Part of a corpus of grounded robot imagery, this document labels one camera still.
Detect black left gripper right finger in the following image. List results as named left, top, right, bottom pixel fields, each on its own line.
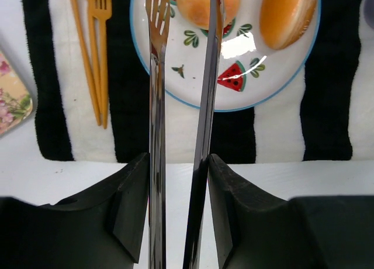
left=208, top=154, right=373, bottom=268

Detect purple padded finger of the right gripper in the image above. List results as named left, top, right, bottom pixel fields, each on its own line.
left=362, top=0, right=373, bottom=31

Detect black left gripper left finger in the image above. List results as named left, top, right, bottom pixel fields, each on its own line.
left=1, top=153, right=149, bottom=268

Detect glossy oval bun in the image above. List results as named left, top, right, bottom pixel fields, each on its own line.
left=259, top=0, right=317, bottom=50

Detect small round bun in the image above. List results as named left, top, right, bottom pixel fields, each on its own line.
left=176, top=0, right=241, bottom=30

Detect steel kitchen tongs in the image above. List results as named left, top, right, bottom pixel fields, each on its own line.
left=146, top=0, right=225, bottom=268

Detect black white striped cloth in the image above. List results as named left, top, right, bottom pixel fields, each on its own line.
left=22, top=0, right=373, bottom=164

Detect watermelon pattern plate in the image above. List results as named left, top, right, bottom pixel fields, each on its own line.
left=129, top=0, right=322, bottom=113

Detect floral serving tray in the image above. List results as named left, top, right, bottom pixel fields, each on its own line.
left=0, top=52, right=33, bottom=136

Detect orange plastic spoon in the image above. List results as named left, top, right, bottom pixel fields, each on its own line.
left=87, top=0, right=101, bottom=116

